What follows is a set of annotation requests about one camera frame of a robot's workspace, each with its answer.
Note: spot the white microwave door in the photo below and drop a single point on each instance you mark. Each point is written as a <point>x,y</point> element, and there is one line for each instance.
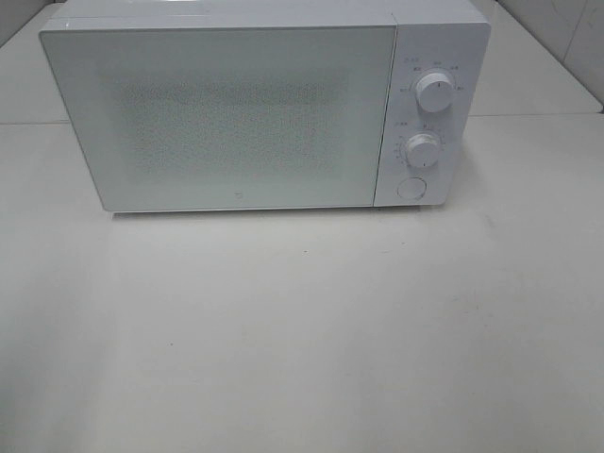
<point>192,119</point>

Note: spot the upper white power knob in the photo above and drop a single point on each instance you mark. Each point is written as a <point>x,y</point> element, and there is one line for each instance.
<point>434,90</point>

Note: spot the round white door button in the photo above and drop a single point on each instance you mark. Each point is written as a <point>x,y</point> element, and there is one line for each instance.
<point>412,188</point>

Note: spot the white timer knob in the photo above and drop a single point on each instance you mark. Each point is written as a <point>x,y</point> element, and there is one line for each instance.
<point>423,150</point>

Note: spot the white microwave oven body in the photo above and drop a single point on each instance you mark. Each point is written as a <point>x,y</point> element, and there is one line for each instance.
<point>446,35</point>

